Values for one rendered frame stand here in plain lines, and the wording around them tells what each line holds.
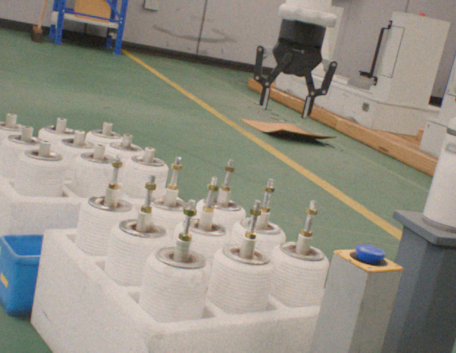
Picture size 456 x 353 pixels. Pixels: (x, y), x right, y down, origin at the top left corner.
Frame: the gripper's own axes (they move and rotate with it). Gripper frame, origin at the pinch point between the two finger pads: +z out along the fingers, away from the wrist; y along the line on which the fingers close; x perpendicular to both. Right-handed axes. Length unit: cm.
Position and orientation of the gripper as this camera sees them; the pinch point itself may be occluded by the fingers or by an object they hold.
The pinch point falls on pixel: (285, 106)
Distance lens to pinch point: 120.0
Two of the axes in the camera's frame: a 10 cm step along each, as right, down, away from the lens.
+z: -2.0, 9.5, 2.3
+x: -0.7, 2.2, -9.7
